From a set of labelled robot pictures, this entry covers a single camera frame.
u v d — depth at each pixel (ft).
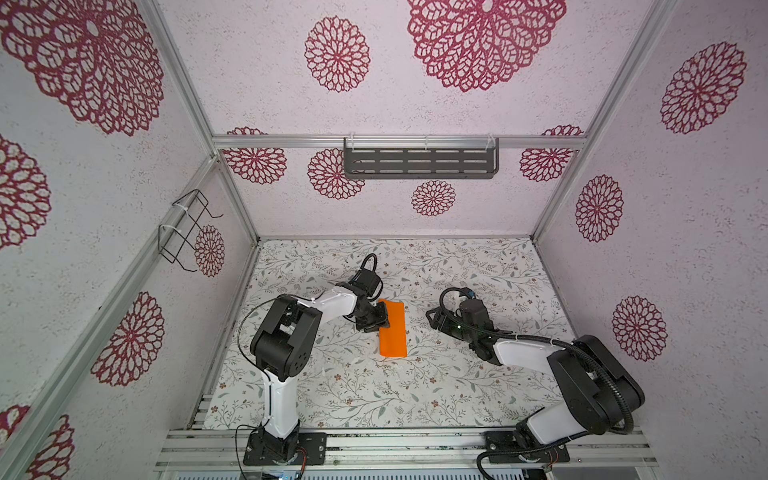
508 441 2.48
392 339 3.06
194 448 2.49
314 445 2.44
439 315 2.73
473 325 2.35
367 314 2.69
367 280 2.63
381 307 2.87
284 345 1.69
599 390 1.47
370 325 2.85
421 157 3.11
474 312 2.35
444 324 2.67
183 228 2.59
